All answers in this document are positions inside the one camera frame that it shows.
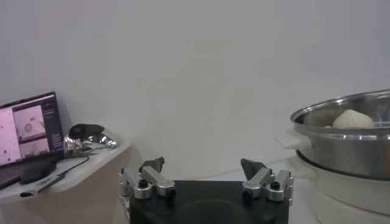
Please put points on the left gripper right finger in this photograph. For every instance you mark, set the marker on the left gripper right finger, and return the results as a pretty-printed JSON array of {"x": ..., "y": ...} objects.
[{"x": 259, "y": 179}]

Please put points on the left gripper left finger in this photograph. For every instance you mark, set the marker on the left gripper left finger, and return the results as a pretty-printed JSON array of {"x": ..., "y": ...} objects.
[{"x": 155, "y": 179}]

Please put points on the white steamed baozi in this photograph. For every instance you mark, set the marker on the white steamed baozi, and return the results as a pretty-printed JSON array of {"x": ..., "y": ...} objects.
[{"x": 353, "y": 119}]

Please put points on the stainless steel steamer basket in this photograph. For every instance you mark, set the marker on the stainless steel steamer basket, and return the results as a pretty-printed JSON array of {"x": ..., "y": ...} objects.
[{"x": 341, "y": 152}]

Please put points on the white side table with device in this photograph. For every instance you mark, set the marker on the white side table with device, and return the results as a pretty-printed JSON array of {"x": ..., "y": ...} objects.
[{"x": 91, "y": 182}]

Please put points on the cream electric cooking pot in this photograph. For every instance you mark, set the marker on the cream electric cooking pot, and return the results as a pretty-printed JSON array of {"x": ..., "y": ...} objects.
[{"x": 344, "y": 194}]

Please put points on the grey usb hub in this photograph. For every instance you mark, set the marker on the grey usb hub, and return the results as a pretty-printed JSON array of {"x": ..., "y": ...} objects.
[{"x": 45, "y": 182}]

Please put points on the laptop screen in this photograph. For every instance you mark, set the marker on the laptop screen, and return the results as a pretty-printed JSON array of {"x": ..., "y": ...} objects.
[{"x": 27, "y": 131}]

